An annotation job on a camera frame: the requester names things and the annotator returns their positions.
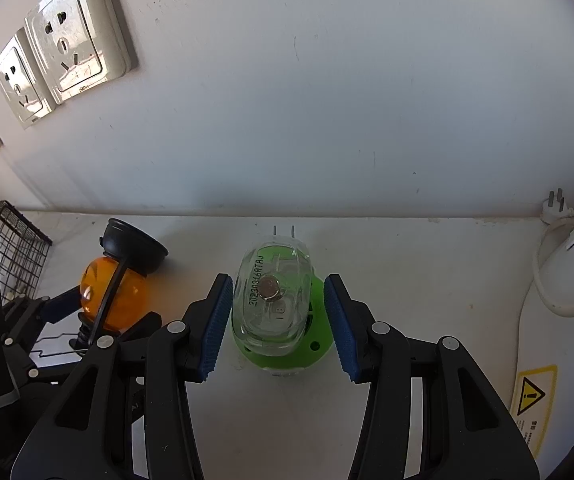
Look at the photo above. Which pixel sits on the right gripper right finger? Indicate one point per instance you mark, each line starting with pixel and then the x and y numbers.
pixel 468 432

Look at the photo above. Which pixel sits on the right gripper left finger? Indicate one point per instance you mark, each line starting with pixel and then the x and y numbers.
pixel 86 431

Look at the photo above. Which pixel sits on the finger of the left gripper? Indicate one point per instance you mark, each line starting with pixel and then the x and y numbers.
pixel 61 306

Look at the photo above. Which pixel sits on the orange pumpkin lantern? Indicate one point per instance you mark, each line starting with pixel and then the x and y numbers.
pixel 113 288

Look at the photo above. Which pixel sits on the green round plug device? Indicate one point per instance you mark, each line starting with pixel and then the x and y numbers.
pixel 289 355

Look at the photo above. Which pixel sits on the yellow warning label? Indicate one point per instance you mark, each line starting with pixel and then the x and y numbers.
pixel 531 404

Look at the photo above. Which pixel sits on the white appliance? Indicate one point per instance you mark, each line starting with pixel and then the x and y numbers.
pixel 547 339

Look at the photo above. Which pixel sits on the left white power socket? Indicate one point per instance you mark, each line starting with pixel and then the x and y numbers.
pixel 22 83

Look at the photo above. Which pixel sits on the white power socket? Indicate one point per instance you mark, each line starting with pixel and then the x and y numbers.
pixel 22 83
pixel 78 45

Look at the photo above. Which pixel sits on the right white power socket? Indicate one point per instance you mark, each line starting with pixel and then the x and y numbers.
pixel 78 45

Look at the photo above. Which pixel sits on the black wire basket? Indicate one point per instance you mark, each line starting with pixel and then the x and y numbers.
pixel 23 252

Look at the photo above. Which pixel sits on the white power plug with cord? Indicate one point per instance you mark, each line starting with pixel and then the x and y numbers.
pixel 553 277

